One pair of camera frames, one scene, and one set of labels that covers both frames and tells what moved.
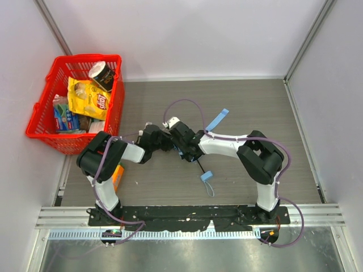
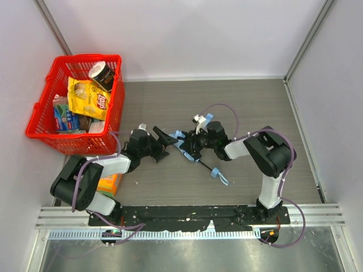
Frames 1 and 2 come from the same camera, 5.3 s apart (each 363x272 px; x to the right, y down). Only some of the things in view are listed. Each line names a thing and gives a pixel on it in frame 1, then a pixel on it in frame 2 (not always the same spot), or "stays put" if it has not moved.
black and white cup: (104, 74) stays put
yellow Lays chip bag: (87, 98) stays put
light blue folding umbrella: (207, 174) to (177, 135)
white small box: (96, 127) stays put
